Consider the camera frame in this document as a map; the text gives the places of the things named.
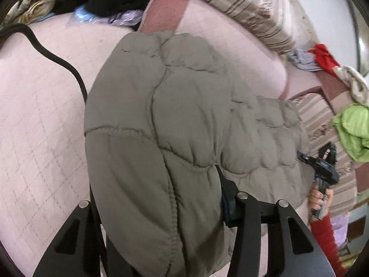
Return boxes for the red cloth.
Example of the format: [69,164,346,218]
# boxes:
[308,43,341,77]

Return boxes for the brown floral blanket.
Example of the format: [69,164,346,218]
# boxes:
[0,0,87,26]

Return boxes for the black cable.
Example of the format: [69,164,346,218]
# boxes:
[0,23,89,105]

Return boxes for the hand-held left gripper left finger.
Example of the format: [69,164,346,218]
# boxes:
[33,200,137,277]

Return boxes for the purple cloth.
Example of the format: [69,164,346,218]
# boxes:
[331,216,350,246]

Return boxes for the light blue cloth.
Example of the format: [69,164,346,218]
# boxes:
[73,5,99,23]

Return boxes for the pink bolster pillow red bands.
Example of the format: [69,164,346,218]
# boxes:
[138,0,332,102]

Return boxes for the lilac cloth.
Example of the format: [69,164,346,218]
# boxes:
[107,9,145,27]

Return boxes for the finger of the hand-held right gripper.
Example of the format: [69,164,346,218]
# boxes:
[297,151,318,169]

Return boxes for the wooden furniture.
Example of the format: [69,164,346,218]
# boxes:
[347,216,367,243]

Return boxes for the striped beige quilt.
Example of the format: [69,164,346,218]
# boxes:
[156,0,321,56]

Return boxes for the person's right forearm red sleeve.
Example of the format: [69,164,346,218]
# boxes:
[308,212,350,277]

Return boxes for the striped beige cloth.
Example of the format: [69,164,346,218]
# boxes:
[290,91,361,217]

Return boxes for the green cloth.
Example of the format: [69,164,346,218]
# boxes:
[331,102,369,163]

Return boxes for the grey-green padded hooded jacket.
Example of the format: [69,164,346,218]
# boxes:
[83,30,315,277]

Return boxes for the pink quilted bed sheet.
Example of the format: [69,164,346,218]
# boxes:
[0,14,315,277]

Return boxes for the metal pole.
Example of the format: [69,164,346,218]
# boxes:
[344,0,364,74]

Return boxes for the grey-blue cloth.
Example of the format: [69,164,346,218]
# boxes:
[286,48,324,73]

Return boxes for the person's right hand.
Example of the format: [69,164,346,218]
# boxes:
[307,185,334,217]

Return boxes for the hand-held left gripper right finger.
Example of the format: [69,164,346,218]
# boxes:
[215,164,332,277]

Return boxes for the cream towel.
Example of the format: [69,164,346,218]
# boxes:
[332,65,369,105]

